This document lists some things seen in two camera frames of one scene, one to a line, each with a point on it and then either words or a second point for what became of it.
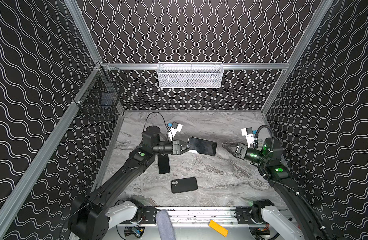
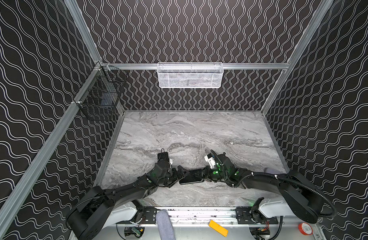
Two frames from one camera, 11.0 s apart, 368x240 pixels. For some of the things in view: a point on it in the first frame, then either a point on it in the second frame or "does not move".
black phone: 203,146 -> 194,176
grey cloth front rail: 165,225 does not move
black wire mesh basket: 100,95 does not move
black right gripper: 239,150 -> 204,173
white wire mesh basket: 190,75 does not move
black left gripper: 176,147 -> 174,174
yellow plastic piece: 213,224 does not move
